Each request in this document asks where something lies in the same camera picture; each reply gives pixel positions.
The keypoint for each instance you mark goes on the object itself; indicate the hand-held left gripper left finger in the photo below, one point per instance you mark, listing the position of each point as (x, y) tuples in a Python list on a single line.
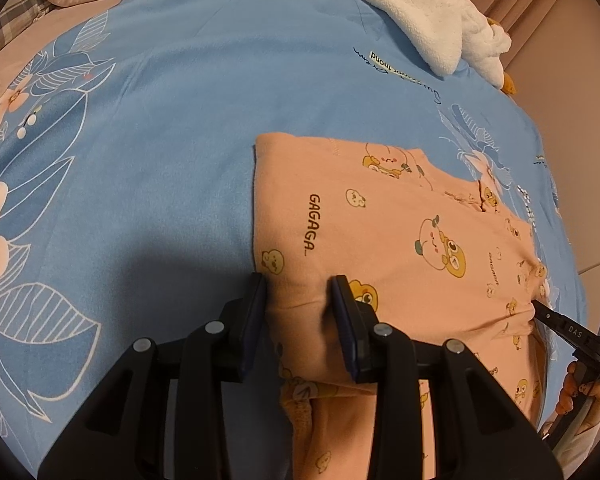
[(252, 325)]

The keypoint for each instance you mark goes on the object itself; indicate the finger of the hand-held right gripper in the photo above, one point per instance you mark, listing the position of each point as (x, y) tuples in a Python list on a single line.
[(567, 329)]

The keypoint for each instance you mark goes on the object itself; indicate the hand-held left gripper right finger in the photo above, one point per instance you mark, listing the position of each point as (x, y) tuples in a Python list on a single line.
[(349, 332)]

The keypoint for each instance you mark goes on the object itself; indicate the orange printed baby top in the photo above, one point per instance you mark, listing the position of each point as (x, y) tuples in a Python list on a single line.
[(405, 260)]

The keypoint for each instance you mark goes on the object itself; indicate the person's right forearm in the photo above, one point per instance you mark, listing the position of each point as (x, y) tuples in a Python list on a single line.
[(587, 440)]

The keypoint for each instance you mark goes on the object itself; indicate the person's right hand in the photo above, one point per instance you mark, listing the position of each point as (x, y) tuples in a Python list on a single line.
[(582, 390)]

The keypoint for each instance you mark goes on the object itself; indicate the blue floral blanket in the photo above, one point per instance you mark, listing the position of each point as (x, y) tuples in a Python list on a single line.
[(155, 125)]

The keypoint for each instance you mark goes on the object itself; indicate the white goose plush toy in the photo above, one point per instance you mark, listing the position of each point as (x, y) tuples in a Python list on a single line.
[(420, 15)]

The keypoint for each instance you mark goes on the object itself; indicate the plaid pillow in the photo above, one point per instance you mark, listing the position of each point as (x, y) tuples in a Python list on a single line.
[(7, 25)]

